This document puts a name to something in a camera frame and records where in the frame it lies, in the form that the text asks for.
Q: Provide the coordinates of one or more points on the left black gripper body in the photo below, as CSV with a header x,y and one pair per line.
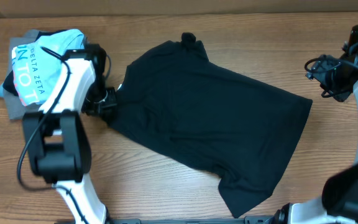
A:
x,y
100,98

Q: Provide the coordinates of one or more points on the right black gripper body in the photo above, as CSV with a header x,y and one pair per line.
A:
x,y
334,78

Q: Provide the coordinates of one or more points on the black t-shirt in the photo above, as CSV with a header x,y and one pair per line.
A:
x,y
174,101

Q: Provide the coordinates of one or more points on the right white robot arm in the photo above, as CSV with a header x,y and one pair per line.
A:
x,y
338,202

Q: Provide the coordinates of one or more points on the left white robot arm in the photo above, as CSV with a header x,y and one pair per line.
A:
x,y
55,139

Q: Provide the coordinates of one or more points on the light blue folded t-shirt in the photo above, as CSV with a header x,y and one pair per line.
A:
x,y
35,71

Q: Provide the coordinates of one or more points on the grey folded t-shirt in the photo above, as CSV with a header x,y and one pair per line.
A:
x,y
15,109

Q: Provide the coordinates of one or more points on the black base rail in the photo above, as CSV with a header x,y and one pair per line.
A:
x,y
194,221

